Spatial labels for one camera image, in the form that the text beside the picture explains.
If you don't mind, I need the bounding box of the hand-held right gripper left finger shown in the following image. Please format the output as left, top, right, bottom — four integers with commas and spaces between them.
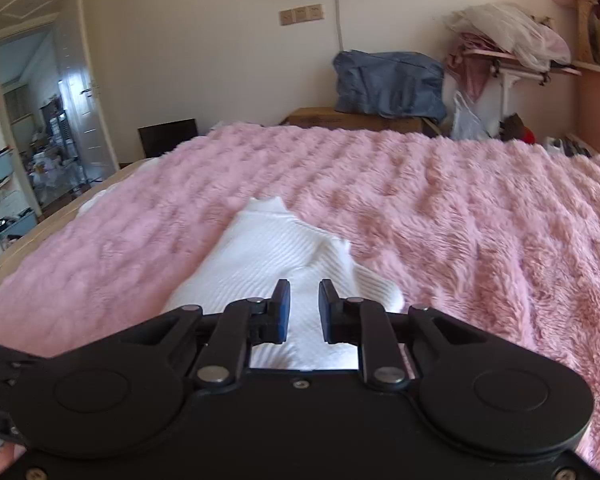
122, 279, 292, 391

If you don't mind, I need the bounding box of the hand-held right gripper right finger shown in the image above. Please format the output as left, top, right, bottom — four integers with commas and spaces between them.
318, 279, 475, 392

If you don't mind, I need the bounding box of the white knit sweater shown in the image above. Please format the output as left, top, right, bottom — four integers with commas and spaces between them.
162, 196, 407, 372

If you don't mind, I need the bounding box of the beige mattress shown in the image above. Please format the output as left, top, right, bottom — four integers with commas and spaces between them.
0, 159, 148, 307

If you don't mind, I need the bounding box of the pink fluffy blanket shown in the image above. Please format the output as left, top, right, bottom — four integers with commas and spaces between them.
0, 122, 600, 478

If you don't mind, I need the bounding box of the brown cardboard box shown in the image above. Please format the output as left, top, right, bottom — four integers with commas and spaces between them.
284, 106, 440, 137

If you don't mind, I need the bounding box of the black panel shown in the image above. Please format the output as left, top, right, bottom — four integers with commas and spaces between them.
138, 118, 199, 159

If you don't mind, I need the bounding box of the blue fabric bag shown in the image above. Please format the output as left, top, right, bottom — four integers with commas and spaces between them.
332, 50, 449, 122

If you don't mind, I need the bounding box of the white plastic bag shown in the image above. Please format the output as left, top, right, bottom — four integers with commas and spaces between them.
450, 90, 492, 142

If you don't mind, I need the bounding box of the white door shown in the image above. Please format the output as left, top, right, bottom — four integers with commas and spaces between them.
54, 0, 120, 187

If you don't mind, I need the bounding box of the brown plush toy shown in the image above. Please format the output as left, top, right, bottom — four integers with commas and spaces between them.
499, 113, 537, 145

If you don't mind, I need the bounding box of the wall cable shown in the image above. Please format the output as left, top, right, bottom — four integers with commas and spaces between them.
332, 0, 344, 54

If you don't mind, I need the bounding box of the wall socket strip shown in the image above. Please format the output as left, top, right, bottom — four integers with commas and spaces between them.
279, 4, 325, 26

